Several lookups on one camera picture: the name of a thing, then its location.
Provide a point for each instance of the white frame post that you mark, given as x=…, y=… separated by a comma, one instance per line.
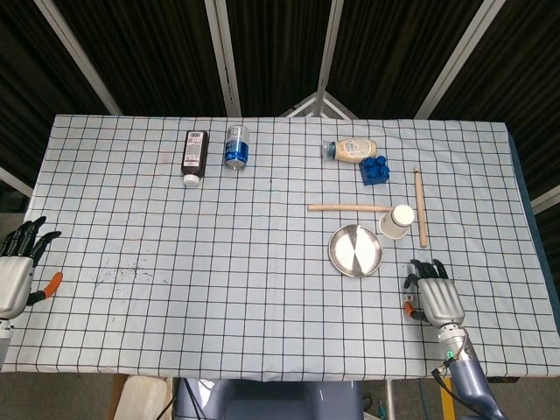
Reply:
x=79, y=57
x=457, y=61
x=15, y=181
x=547, y=199
x=225, y=61
x=329, y=48

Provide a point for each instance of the tapered wooden stick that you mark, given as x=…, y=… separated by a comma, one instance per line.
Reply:
x=421, y=210

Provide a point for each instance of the yellow post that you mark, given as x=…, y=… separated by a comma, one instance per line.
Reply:
x=445, y=400

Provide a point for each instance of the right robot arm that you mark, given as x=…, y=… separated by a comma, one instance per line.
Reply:
x=468, y=376

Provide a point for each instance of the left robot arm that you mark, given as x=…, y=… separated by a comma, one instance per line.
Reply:
x=4, y=337

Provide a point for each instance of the white paper cup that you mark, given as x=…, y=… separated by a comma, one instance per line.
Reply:
x=396, y=223

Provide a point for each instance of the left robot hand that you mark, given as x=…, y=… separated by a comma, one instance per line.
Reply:
x=15, y=280

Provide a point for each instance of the blue drink can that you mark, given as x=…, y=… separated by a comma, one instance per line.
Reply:
x=236, y=149

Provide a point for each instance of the blue building block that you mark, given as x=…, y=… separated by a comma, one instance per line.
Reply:
x=374, y=172

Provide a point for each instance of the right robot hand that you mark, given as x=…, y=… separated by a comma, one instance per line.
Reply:
x=439, y=299

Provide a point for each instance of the dark pleated curtain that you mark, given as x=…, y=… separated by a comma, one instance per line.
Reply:
x=153, y=52

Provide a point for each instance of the long wooden stick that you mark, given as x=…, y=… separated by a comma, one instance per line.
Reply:
x=350, y=208

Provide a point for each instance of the mayonnaise squeeze bottle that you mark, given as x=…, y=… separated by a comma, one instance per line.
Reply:
x=354, y=149

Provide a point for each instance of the metal table leg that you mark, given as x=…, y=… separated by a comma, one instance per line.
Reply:
x=390, y=400

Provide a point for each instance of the grey-blue robot torso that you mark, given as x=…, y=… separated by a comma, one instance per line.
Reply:
x=262, y=402

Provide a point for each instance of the brown bottle white cap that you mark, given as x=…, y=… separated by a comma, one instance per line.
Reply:
x=194, y=153

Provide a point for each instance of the white triangular frame brace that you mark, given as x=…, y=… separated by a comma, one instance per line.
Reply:
x=306, y=105

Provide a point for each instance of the round metal plate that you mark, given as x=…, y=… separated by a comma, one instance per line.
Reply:
x=355, y=250

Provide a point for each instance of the checkered light blue tablecloth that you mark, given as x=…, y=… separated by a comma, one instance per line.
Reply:
x=262, y=262

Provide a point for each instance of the white plastic container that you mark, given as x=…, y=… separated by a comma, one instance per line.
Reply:
x=144, y=398

